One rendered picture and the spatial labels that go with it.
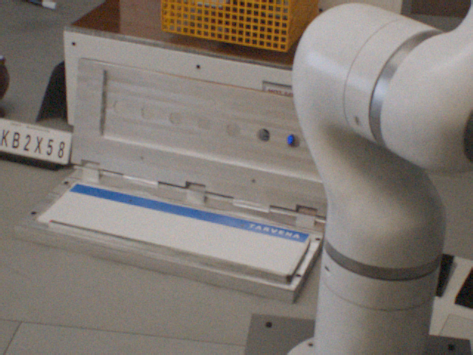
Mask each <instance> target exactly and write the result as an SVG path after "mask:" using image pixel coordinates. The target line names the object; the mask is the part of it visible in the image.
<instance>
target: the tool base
mask: <svg viewBox="0 0 473 355"><path fill-rule="evenodd" d="M99 166H100V165H99V164H96V163H87V164H86V165H85V166H80V165H77V164H75V165H74V169H77V170H76V171H75V172H74V173H73V174H72V175H70V176H69V175H68V176H67V177H66V178H65V180H64V181H62V182H61V183H60V184H58V185H57V186H56V187H55V188H54V189H53V190H52V191H51V192H50V193H49V194H48V195H47V196H46V197H44V198H43V199H42V201H41V202H40V203H39V204H38V205H36V206H35V207H33V208H32V210H31V211H30V212H28V213H27V214H26V215H25V216H24V217H23V218H22V220H20V221H18V222H17V224H15V233H16V238H18V239H19V240H26V241H29V242H33V243H40V244H43V245H46V246H52V247H56V248H60V249H66V250H70V251H72V252H76V253H80V254H86V255H89V256H93V257H99V258H103V259H107V260H113V261H117V262H120V263H126V264H129V265H134V266H137V267H140V268H146V269H149V270H154V271H159V272H163V273H167V274H173V275H177V276H180V277H186V279H188V278H190V280H196V281H200V282H203V283H210V284H213V285H219V286H222V287H226V288H232V289H236V291H242V292H246V293H249V294H255V295H259V296H263V297H269V298H273V299H276V300H278V301H283V302H288V303H294V301H295V299H296V296H297V294H298V293H299V291H300V289H301V287H302V284H303V282H304V281H305V280H306V277H307V275H308V273H309V271H310V270H311V268H312V265H313V263H314V261H315V259H316V258H317V256H318V254H319V252H320V250H321V248H322V246H323V244H324V232H325V224H326V217H319V216H318V215H316V212H317V211H316V210H313V209H306V208H302V207H301V208H300V210H299V211H293V210H289V209H282V208H278V207H274V206H270V208H269V210H270V212H262V211H259V210H255V209H248V208H244V207H241V206H234V205H233V200H234V198H233V197H226V196H222V195H215V194H212V193H208V192H206V191H205V186H198V185H193V184H191V185H190V186H189V187H188V188H186V187H181V186H175V185H170V184H166V183H158V186H159V188H158V189H156V188H152V187H148V186H141V185H137V184H133V183H126V182H124V175H122V174H118V173H114V172H107V171H104V170H103V169H99ZM66 181H67V182H69V183H68V184H65V183H64V182H66ZM76 183H82V184H85V185H89V186H96V187H101V188H104V189H107V190H111V191H115V192H122V193H126V194H130V195H137V196H141V197H147V198H151V199H155V200H162V201H163V202H166V203H173V204H177V205H180V206H187V207H191V208H196V209H202V210H206V211H210V212H216V214H223V215H227V216H232V217H238V218H242V219H246V220H252V221H256V222H260V223H267V224H270V225H271V226H278V227H282V228H286V229H292V230H297V231H303V232H307V233H309V234H310V238H309V240H310V248H309V249H308V251H307V253H306V254H305V256H304V258H303V260H302V262H301V264H300V266H299V268H298V270H297V272H296V274H295V276H293V279H292V280H291V282H290V283H288V282H285V281H281V280H275V279H274V278H270V277H264V276H260V275H257V274H250V273H247V272H244V271H237V270H233V269H231V268H226V267H223V266H218V265H213V264H210V263H203V262H200V261H196V260H190V259H186V258H183V257H179V256H176V255H173V254H166V253H163V252H158V251H152V250H148V249H145V248H138V247H135V246H128V245H125V243H118V242H115V241H111V240H105V239H101V238H97V237H90V236H87V235H84V234H77V233H74V232H69V231H67V230H63V229H57V228H53V227H49V223H42V222H38V218H39V217H40V216H42V214H43V213H45V212H46V211H48V209H49V208H50V207H51V206H52V205H53V204H55V203H56V202H57V201H58V199H59V198H60V197H61V196H62V195H64V194H65V193H66V192H67V191H69V189H70V188H71V187H73V186H74V185H75V184H76ZM32 212H36V214H31V213H32ZM315 238H320V239H321V240H320V241H318V240H315ZM297 274H301V276H300V277H297V276H296V275H297Z"/></svg>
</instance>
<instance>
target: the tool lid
mask: <svg viewBox="0 0 473 355"><path fill-rule="evenodd" d="M117 101H122V102H124V104H125V105H126V111H125V112H124V113H119V112H118V111H117V110H116V109H115V104H116V102H117ZM144 107H151V108H152V109H153V110H154V117H153V118H152V119H148V118H146V117H145V116H144V114H143V109H144ZM174 111H176V112H178V113H180V114H181V116H182V121H181V124H179V125H176V124H174V123H173V121H172V120H171V114H173V113H174ZM202 117H205V118H208V119H209V120H210V121H211V128H210V129H208V130H205V129H202V128H201V126H200V119H201V118H202ZM232 123H235V124H237V125H238V126H240V129H241V131H240V134H238V135H237V136H233V135H232V134H231V133H230V132H229V126H230V124H232ZM260 129H267V130H268V131H269V133H270V138H269V140H268V141H261V140H260V139H259V137H258V131H259V130H260ZM290 135H297V136H299V138H300V141H301V142H300V145H299V147H292V146H290V145H289V143H288V137H289V136H290ZM86 160H88V161H93V162H97V163H101V165H100V166H99V169H103V170H107V171H111V172H118V173H123V174H124V182H126V183H133V184H137V185H141V186H148V187H152V188H156V189H158V188H159V186H158V183H161V182H164V183H171V184H174V185H178V186H187V185H189V182H191V183H198V184H202V185H206V187H205V191H206V192H211V193H215V194H220V195H226V196H231V197H234V200H233V205H234V206H241V207H244V208H248V209H255V210H259V211H262V212H270V210H269V208H270V206H278V207H282V208H286V209H293V210H297V209H298V207H299V205H300V206H307V207H311V208H315V209H317V212H316V215H320V216H323V217H326V216H327V196H326V191H325V188H324V184H323V182H322V180H321V176H320V174H319V171H318V170H317V168H316V165H315V163H314V160H313V158H312V155H311V153H310V150H309V147H308V144H307V143H306V140H305V138H304V135H303V131H302V128H301V125H300V123H299V117H298V115H297V111H296V105H294V101H293V96H292V95H285V94H280V93H275V92H267V91H262V90H257V89H253V88H249V87H241V86H236V85H232V84H224V83H219V82H213V81H205V80H201V78H192V77H188V76H183V75H175V74H170V73H166V72H157V71H156V70H148V69H144V68H139V67H130V66H126V65H121V64H118V63H112V62H108V61H99V60H95V59H90V58H79V59H78V80H77V91H76V102H75V122H74V133H73V143H72V154H71V163H76V164H83V163H86Z"/></svg>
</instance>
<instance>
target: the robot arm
mask: <svg viewBox="0 0 473 355"><path fill-rule="evenodd" d="M471 1H472V5H471V9H470V11H469V13H468V15H467V16H466V18H465V19H464V20H463V22H462V24H461V25H460V26H459V27H458V28H457V29H455V30H453V31H451V32H448V33H446V32H444V31H442V30H438V29H436V28H434V27H430V26H428V25H425V24H422V23H420V22H418V21H415V20H413V19H410V18H407V17H405V16H402V15H399V14H396V13H393V12H390V11H388V10H385V9H383V8H380V7H375V6H372V5H368V4H359V3H349V4H341V5H338V6H337V7H334V8H332V9H329V10H327V11H325V12H323V13H322V14H321V15H320V16H318V17H317V18H316V19H315V20H314V21H312V22H311V24H310V25H309V26H308V28H307V29H306V30H305V33H304V35H303V36H302V37H301V39H300V42H299V45H298V48H297V51H296V56H295V61H294V64H293V71H292V89H293V101H294V105H296V111H297V115H298V117H299V123H300V125H301V128H302V131H303V135H304V138H305V140H306V143H307V144H308V147H309V150H310V153H311V155H312V158H313V160H314V163H315V165H316V168H317V170H318V171H319V174H320V176H321V180H322V182H323V184H324V188H325V191H326V196H327V217H326V224H325V232H324V246H323V253H322V262H321V276H320V283H319V298H318V305H317V313H316V328H315V335H314V338H310V339H308V340H306V341H304V342H301V343H299V344H298V345H297V346H296V347H295V348H294V349H293V350H292V351H290V352H289V353H288V354H287V355H426V349H427V343H428V338H429V330H430V325H431V320H432V311H433V306H434V301H435V292H436V287H438V286H437V283H438V278H439V273H440V265H441V260H442V254H443V246H444V240H445V234H446V210H445V207H444V204H443V201H442V200H441V199H440V196H439V194H438V192H437V190H436V188H435V186H434V184H433V183H432V182H431V180H430V179H429V176H428V175H427V173H426V172H425V170H424V169H423V168H425V169H427V170H429V171H432V172H440V173H446V174H462V173H466V172H471V171H473V0H471Z"/></svg>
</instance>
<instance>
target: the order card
mask: <svg viewBox="0 0 473 355"><path fill-rule="evenodd" d="M72 139H73V133H71V132H65V131H60V130H56V129H48V127H43V126H36V125H32V124H25V123H20V122H16V121H9V120H8V119H3V118H0V151H2V152H9V153H13V154H17V155H24V156H28V157H33V158H35V159H40V160H47V161H51V162H56V163H62V164H68V163H69V154H70V149H71V143H72Z"/></svg>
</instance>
